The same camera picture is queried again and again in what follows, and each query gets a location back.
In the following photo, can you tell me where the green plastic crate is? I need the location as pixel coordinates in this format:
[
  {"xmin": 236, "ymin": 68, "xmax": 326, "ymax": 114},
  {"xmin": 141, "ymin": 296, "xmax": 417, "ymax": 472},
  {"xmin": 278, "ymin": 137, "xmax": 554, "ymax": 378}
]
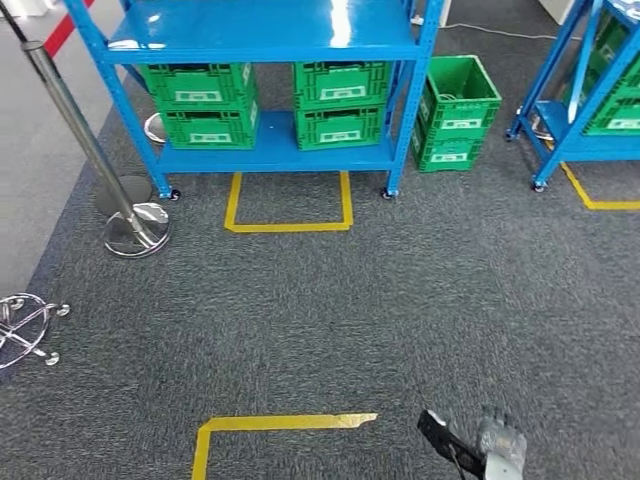
[
  {"xmin": 565, "ymin": 9, "xmax": 640, "ymax": 101},
  {"xmin": 411, "ymin": 117, "xmax": 486, "ymax": 174},
  {"xmin": 292, "ymin": 60, "xmax": 393, "ymax": 111},
  {"xmin": 294, "ymin": 104, "xmax": 389, "ymax": 152},
  {"xmin": 582, "ymin": 82, "xmax": 640, "ymax": 137},
  {"xmin": 159, "ymin": 104, "xmax": 260, "ymax": 150},
  {"xmin": 140, "ymin": 62, "xmax": 260, "ymax": 112},
  {"xmin": 419, "ymin": 54, "xmax": 503, "ymax": 142}
]

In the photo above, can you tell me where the black pole stanchion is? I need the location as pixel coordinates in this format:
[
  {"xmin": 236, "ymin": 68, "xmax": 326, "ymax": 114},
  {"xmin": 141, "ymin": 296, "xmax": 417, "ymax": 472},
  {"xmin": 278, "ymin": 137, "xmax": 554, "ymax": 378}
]
[{"xmin": 0, "ymin": 0, "xmax": 153, "ymax": 217}]

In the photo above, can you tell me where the yellow floor tape square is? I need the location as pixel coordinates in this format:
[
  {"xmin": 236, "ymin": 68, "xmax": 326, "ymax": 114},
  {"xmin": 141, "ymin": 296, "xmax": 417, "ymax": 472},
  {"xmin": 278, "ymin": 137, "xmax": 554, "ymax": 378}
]
[
  {"xmin": 545, "ymin": 139, "xmax": 640, "ymax": 213},
  {"xmin": 223, "ymin": 172, "xmax": 355, "ymax": 234},
  {"xmin": 191, "ymin": 411, "xmax": 378, "ymax": 480}
]

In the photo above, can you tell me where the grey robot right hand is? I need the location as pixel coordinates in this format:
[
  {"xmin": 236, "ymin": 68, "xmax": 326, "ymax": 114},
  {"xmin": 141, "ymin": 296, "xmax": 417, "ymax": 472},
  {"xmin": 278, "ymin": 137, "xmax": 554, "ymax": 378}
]
[{"xmin": 477, "ymin": 405, "xmax": 528, "ymax": 465}]

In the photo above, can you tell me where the black round swivel stool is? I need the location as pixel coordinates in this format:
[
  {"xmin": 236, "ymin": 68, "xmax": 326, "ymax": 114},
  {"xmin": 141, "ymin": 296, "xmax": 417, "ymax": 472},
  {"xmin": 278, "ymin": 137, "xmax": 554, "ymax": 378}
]
[{"xmin": 0, "ymin": 293, "xmax": 71, "ymax": 371}]

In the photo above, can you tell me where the white floor cable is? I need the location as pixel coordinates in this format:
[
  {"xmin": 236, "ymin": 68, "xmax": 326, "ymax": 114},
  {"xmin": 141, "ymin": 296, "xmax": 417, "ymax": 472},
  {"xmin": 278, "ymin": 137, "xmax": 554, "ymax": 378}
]
[{"xmin": 442, "ymin": 23, "xmax": 583, "ymax": 42}]

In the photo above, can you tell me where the blue metal shelf rack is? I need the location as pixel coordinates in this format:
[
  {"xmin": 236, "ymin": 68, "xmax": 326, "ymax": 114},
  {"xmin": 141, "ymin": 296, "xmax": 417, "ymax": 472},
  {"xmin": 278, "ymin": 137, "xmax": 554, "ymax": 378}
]
[{"xmin": 62, "ymin": 0, "xmax": 446, "ymax": 200}]

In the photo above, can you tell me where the red barrier belt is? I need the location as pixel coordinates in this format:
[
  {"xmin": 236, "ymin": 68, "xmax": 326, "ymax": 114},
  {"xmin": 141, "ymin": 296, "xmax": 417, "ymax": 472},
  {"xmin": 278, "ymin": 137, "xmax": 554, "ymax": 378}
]
[{"xmin": 44, "ymin": 0, "xmax": 96, "ymax": 60}]

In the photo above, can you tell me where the blue wheeled metal frame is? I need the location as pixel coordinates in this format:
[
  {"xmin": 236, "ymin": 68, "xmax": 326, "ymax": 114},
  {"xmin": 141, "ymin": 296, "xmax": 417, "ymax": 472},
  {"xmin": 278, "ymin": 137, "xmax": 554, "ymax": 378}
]
[{"xmin": 506, "ymin": 0, "xmax": 640, "ymax": 195}]

